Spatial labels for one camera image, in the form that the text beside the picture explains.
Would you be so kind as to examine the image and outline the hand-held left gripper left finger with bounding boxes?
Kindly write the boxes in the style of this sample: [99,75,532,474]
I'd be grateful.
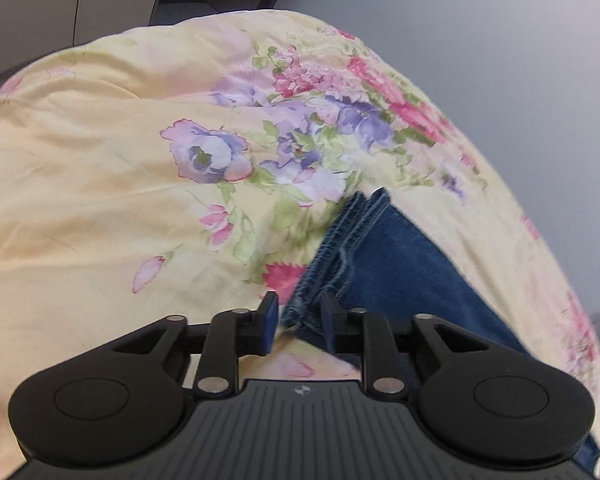
[99,291,281,396]

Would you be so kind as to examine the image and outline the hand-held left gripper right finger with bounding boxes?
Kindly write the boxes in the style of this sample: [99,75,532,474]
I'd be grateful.
[320,291,527,396]

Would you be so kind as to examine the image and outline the blue denim pants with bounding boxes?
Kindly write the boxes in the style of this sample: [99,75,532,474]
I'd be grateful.
[279,187,600,477]

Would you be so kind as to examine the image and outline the floral yellow bed sheet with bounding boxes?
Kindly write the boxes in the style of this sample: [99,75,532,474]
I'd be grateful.
[0,10,600,480]

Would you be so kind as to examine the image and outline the beige wardrobe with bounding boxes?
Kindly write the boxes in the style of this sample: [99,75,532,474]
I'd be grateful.
[0,0,175,92]

